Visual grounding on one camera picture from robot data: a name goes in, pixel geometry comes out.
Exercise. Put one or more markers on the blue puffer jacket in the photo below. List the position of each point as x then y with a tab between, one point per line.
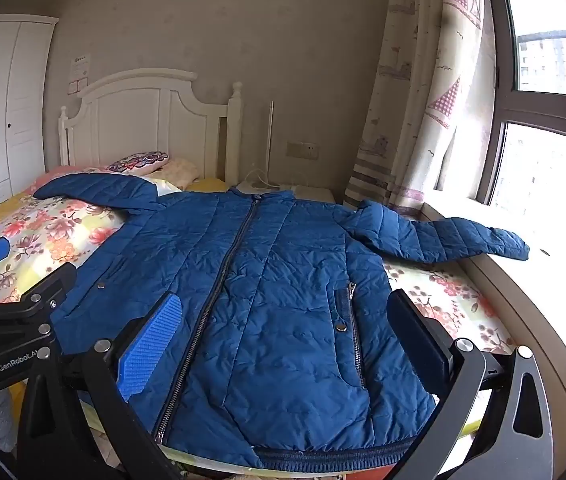
273	285

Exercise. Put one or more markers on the cream pillow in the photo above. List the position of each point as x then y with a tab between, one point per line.
180	172

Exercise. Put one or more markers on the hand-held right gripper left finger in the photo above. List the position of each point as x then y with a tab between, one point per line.
149	347

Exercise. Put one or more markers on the dark framed window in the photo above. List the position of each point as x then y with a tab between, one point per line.
498	110

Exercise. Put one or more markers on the paper notice on wall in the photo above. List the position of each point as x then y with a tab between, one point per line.
79	72

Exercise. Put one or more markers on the purple patterned pillow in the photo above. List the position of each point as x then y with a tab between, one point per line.
138	161

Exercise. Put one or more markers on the printed curtain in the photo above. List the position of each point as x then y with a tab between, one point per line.
413	85

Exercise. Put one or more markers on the wall socket panel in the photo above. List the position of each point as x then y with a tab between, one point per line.
302	150

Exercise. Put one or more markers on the beige windowsill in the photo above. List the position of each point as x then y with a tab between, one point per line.
538	310

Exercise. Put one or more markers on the yellow pillow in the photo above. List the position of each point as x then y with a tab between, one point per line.
208	185

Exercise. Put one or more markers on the white wardrobe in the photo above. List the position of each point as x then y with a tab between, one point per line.
3	110

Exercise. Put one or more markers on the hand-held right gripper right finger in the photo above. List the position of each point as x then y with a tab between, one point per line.
420	350

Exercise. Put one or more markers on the white bed headboard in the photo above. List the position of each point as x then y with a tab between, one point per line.
138	120

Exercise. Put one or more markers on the white nightstand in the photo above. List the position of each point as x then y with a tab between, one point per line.
313	194

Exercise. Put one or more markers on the floral blanket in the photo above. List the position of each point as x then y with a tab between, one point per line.
63	225

